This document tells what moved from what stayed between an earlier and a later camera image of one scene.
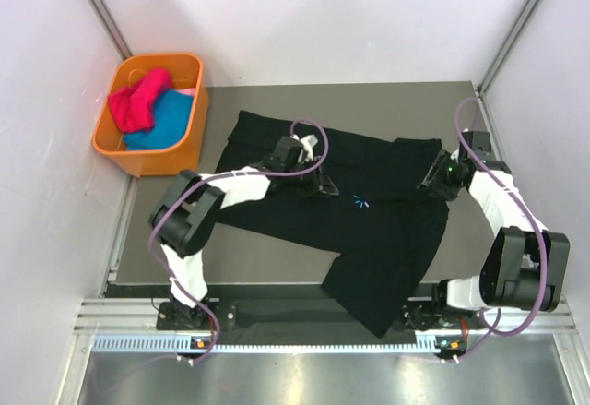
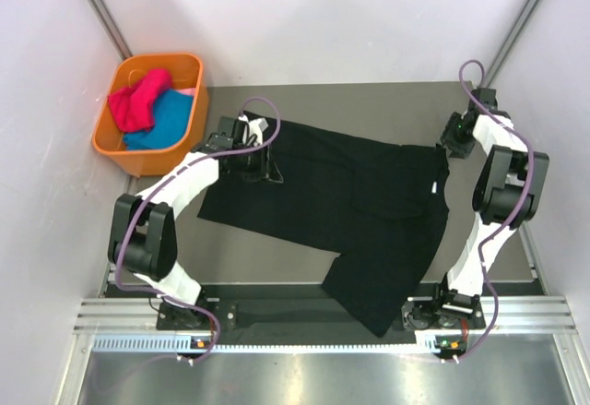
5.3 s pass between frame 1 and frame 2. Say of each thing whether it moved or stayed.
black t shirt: stayed
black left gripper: moved
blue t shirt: stayed
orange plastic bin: stayed
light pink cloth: stayed
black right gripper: moved
